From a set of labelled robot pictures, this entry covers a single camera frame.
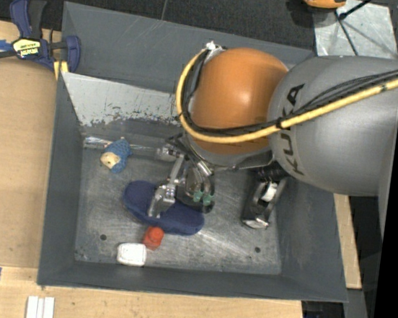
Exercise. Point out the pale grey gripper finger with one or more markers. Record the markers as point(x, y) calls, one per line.
point(156, 203)
point(170, 196)

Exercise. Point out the dark blue cloth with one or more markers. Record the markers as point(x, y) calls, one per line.
point(176, 222)

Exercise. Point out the red block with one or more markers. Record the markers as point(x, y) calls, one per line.
point(153, 237)

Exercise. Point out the white block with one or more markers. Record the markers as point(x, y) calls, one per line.
point(131, 254)

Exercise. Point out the blue and cream toy animal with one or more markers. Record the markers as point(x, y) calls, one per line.
point(117, 155)

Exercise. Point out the grey metal bin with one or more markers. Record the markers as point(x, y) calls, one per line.
point(231, 246)

